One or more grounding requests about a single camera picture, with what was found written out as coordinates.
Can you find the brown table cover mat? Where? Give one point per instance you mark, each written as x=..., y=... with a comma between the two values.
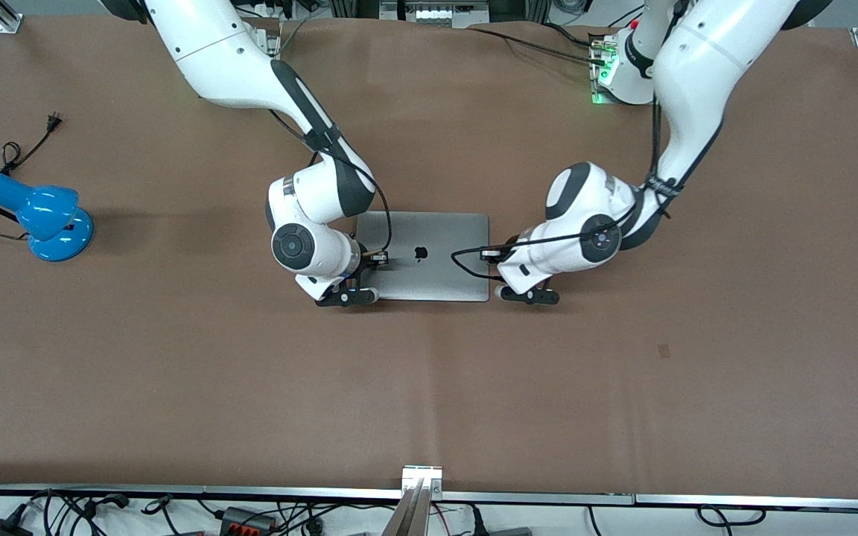
x=429, y=387

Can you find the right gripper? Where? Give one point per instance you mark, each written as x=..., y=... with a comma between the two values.
x=368, y=262

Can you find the black box with orange buttons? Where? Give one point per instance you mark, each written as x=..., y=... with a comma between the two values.
x=249, y=519

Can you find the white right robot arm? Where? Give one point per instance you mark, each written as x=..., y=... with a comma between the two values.
x=205, y=52

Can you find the grey laptop computer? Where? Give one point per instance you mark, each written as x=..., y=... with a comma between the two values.
x=436, y=279

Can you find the white power strip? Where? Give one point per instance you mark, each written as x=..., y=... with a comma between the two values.
x=436, y=12

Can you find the aluminium camera mount profile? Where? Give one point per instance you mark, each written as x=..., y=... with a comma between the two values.
x=418, y=506

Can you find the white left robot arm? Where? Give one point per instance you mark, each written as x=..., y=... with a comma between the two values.
x=697, y=74

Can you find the black power adapter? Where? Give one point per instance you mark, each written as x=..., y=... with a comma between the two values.
x=1, y=528

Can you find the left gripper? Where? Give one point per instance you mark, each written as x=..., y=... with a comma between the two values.
x=502, y=256

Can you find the blue desk lamp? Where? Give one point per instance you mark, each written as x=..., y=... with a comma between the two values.
x=45, y=212

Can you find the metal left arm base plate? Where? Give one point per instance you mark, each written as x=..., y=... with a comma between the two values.
x=597, y=83

